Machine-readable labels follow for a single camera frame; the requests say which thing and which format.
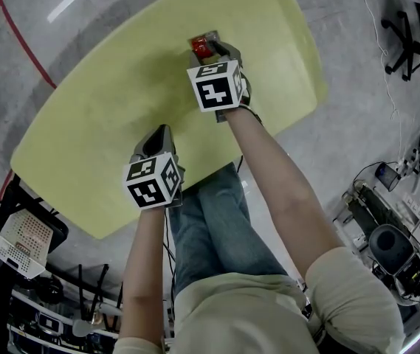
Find person's left forearm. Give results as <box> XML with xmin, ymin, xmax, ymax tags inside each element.
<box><xmin>118</xmin><ymin>206</ymin><xmax>167</xmax><ymax>347</ymax></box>

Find person's white shirt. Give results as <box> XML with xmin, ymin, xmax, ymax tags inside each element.
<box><xmin>113</xmin><ymin>247</ymin><xmax>406</xmax><ymax>354</ymax></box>

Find person's blue jeans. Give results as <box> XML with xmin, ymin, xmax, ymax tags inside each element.
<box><xmin>168</xmin><ymin>162</ymin><xmax>289</xmax><ymax>295</ymax></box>

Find black office chair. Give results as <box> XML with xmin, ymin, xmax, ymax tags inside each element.
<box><xmin>380</xmin><ymin>10</ymin><xmax>420</xmax><ymax>103</ymax></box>

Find white storage shelf rack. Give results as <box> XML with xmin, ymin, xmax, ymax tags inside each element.
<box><xmin>6</xmin><ymin>263</ymin><xmax>123</xmax><ymax>354</ymax></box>

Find person's right forearm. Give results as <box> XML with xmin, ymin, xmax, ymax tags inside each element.
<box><xmin>225</xmin><ymin>107</ymin><xmax>346</xmax><ymax>284</ymax></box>

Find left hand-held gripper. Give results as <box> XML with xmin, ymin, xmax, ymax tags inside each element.
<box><xmin>123</xmin><ymin>124</ymin><xmax>187</xmax><ymax>210</ymax></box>

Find table with yellow-green cloth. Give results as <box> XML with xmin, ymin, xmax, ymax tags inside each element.
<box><xmin>9</xmin><ymin>0</ymin><xmax>329</xmax><ymax>240</ymax></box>

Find grey moulded chair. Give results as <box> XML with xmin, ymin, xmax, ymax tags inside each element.
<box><xmin>368</xmin><ymin>223</ymin><xmax>418</xmax><ymax>277</ymax></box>

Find black headset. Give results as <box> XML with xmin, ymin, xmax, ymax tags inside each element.
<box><xmin>33</xmin><ymin>276</ymin><xmax>63</xmax><ymax>305</ymax></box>

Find pale green chair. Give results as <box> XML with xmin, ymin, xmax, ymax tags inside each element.
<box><xmin>72</xmin><ymin>300</ymin><xmax>123</xmax><ymax>339</ymax></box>

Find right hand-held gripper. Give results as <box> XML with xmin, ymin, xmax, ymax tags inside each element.
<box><xmin>186</xmin><ymin>40</ymin><xmax>264</xmax><ymax>125</ymax></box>

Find black folding chair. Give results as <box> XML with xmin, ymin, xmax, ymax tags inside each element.
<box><xmin>0</xmin><ymin>175</ymin><xmax>70</xmax><ymax>258</ymax></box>

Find small red packet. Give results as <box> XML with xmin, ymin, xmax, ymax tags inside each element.
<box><xmin>189</xmin><ymin>30</ymin><xmax>221</xmax><ymax>58</ymax></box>

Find white perforated plastic basket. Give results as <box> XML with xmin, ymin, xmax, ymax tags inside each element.
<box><xmin>0</xmin><ymin>209</ymin><xmax>55</xmax><ymax>280</ymax></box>

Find black mesh cup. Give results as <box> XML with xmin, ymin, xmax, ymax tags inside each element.
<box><xmin>374</xmin><ymin>161</ymin><xmax>402</xmax><ymax>192</ymax></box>

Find black power cable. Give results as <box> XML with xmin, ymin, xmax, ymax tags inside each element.
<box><xmin>160</xmin><ymin>208</ymin><xmax>178</xmax><ymax>339</ymax></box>

